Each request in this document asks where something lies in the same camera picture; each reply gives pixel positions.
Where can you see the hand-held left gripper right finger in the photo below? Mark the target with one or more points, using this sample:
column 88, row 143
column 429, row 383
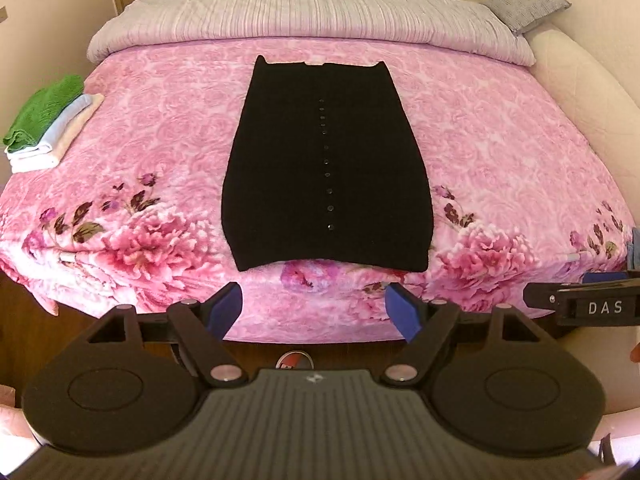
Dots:
column 405, row 312

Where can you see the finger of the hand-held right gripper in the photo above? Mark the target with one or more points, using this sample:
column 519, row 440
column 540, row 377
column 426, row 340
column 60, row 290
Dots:
column 542, row 296
column 602, row 277

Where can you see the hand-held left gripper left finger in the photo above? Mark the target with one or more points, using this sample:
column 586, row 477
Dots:
column 225, row 310

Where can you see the black knit sweater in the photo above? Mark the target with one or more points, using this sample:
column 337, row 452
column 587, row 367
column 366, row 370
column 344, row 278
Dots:
column 300, row 160

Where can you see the red round object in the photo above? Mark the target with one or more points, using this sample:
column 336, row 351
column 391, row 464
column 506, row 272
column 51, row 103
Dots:
column 294, row 360

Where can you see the pink floral blanket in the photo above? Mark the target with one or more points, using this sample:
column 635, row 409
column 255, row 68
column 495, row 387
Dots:
column 150, row 135

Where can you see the beige folded cloth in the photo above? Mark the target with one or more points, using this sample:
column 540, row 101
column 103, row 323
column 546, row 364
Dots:
column 86, row 115

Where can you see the white folded cloth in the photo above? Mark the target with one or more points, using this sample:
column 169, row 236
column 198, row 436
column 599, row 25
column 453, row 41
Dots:
column 30, row 161

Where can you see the light blue folded cloth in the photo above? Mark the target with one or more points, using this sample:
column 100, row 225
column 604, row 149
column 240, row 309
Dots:
column 67, row 120

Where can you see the green folded towel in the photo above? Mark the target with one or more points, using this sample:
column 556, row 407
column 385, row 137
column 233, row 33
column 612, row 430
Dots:
column 45, row 110

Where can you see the grey textured pillow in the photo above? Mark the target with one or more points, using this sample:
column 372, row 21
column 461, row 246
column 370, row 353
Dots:
column 525, row 5

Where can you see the grey ribbed quilt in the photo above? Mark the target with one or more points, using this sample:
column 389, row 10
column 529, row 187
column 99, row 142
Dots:
column 300, row 10

